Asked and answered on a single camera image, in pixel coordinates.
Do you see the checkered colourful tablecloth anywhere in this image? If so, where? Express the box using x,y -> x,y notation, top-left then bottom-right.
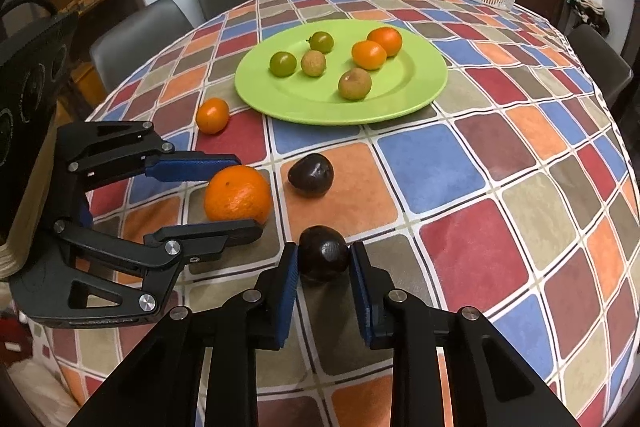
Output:
30,0 -> 638,427

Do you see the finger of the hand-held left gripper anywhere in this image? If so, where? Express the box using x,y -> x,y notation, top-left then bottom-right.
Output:
67,242 -> 301,427
349,242 -> 581,427

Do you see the brown kiwi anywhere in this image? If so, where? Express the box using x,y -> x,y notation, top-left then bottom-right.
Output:
338,67 -> 372,101
301,50 -> 327,77

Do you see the pile of dark clothes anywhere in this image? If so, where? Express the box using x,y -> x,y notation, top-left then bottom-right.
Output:
570,0 -> 611,38

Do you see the green plum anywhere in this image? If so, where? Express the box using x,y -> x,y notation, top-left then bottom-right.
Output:
308,31 -> 334,54
269,51 -> 297,78

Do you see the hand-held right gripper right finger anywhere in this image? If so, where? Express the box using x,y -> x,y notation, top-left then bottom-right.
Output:
10,217 -> 264,330

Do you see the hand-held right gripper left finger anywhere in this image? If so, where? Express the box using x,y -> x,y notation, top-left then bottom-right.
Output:
55,121 -> 242,190

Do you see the dark purple plum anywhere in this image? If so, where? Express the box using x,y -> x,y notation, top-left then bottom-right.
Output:
287,153 -> 334,198
298,225 -> 351,283

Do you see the green plate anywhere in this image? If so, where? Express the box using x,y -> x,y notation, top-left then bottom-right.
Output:
234,19 -> 449,126

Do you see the small orange tangerine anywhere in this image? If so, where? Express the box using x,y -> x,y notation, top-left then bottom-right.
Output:
195,98 -> 231,135

